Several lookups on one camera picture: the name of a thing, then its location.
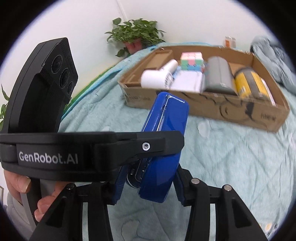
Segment large leafy green plant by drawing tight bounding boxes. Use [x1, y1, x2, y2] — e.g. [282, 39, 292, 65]
[0, 84, 11, 127]

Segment potted plant red pot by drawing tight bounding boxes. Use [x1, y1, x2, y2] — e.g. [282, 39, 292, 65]
[105, 18, 166, 57]

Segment white rounded case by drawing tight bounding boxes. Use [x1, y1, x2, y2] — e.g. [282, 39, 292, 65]
[171, 70, 206, 93]

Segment person's left hand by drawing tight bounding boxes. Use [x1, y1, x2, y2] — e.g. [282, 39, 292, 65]
[3, 170, 68, 223]

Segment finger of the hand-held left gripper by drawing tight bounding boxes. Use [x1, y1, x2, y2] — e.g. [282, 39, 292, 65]
[95, 131, 185, 167]

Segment small orange-white can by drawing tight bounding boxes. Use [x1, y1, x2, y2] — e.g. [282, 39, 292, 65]
[223, 36, 236, 49]

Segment light blue bundled duvet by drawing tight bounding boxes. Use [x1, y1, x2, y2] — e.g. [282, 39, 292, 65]
[250, 35, 296, 87]

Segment shallow cardboard box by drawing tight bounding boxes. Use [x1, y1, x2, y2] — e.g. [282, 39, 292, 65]
[118, 45, 290, 133]

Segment long narrow cardboard box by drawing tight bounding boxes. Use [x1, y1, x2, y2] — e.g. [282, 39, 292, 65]
[126, 49, 174, 87]

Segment blue stapler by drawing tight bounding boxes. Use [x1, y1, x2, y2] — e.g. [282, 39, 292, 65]
[125, 91, 189, 203]

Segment white cylinder tube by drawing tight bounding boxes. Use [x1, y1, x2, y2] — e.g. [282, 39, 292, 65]
[141, 59, 178, 90]

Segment glass jar yellow label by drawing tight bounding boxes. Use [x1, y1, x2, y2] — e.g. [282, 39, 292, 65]
[233, 67, 266, 99]

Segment silver metal tumbler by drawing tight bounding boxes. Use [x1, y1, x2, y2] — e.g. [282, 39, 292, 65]
[203, 56, 237, 95]

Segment thin white wall cable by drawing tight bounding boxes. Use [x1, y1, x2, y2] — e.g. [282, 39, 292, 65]
[116, 0, 127, 22]

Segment green mat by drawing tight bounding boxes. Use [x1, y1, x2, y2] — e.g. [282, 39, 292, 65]
[67, 74, 114, 110]

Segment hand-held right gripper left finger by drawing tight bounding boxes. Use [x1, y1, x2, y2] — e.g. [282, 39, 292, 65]
[30, 167, 126, 241]

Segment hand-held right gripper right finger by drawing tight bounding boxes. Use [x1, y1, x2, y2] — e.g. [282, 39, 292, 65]
[174, 167, 269, 241]

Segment pastel puzzle cube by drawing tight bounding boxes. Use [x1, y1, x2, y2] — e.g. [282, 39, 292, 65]
[180, 52, 206, 71]

